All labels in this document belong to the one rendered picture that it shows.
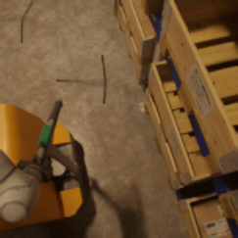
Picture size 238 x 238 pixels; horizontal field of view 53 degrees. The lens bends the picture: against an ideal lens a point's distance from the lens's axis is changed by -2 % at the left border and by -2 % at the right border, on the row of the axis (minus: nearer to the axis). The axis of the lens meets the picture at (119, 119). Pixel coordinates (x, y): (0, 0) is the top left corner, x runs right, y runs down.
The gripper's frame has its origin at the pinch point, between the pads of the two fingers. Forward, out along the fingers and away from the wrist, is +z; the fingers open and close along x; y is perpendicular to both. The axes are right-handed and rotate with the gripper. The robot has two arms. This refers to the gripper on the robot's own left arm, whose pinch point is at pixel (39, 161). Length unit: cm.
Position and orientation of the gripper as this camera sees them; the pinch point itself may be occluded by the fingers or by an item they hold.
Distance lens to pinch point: 107.5
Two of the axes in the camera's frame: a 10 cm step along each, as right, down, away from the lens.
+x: -9.5, -2.7, -1.8
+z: -1.3, -2.0, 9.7
